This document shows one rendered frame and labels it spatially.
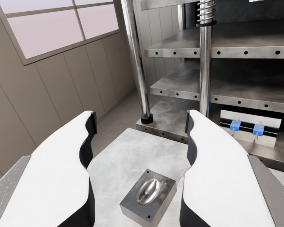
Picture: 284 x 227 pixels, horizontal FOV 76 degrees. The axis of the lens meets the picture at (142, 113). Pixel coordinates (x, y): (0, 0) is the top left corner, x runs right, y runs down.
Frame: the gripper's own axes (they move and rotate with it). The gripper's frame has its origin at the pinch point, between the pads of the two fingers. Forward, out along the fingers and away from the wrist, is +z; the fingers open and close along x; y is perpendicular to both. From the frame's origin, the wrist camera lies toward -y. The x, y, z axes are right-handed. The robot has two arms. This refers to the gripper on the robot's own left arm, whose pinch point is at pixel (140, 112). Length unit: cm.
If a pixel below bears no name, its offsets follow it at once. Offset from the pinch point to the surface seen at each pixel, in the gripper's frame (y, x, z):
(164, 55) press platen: 19, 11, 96
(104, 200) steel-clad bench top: 69, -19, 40
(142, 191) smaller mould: 61, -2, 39
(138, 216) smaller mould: 60, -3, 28
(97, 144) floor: 155, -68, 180
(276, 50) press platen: 11, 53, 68
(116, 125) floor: 152, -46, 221
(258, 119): 44, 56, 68
